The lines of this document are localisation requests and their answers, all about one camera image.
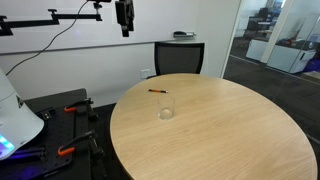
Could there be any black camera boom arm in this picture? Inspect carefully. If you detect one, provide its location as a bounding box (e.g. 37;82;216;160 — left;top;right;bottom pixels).
0;1;104;37

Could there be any orange and black pen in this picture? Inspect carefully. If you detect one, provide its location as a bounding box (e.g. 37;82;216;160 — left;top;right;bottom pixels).
148;88;169;94

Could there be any white wall outlet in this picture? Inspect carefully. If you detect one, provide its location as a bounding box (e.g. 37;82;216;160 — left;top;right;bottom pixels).
140;68;153;80

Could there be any clear drinking glass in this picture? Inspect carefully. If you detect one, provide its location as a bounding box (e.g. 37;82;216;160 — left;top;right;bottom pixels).
157;95;176;121

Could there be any black mesh office chair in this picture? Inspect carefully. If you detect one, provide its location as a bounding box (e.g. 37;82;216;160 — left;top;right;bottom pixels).
146;41;206;80

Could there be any black power strip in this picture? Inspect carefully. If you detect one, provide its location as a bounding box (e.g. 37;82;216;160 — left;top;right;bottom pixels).
35;106;58;121

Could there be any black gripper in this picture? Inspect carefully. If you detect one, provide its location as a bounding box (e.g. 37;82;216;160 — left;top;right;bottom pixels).
114;0;135;38

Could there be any black whiteboard eraser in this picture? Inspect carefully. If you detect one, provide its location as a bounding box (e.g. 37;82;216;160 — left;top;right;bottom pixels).
172;30;197;39

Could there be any white office cabinet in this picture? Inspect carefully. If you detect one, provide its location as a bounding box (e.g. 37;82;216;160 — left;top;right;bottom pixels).
245;38;269;63
266;44;317;75

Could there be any thin black camera cable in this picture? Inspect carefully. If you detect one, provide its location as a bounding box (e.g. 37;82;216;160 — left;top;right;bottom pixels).
4;0;90;77

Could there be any dark office desk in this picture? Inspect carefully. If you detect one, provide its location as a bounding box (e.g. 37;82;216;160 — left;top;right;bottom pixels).
244;6;279;39

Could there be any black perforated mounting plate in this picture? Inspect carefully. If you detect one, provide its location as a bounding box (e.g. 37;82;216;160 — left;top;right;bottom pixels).
0;87;92;180

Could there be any black clamp orange handle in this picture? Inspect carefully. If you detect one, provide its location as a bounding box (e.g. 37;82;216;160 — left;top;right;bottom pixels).
56;130;108;178
63;97;100;122

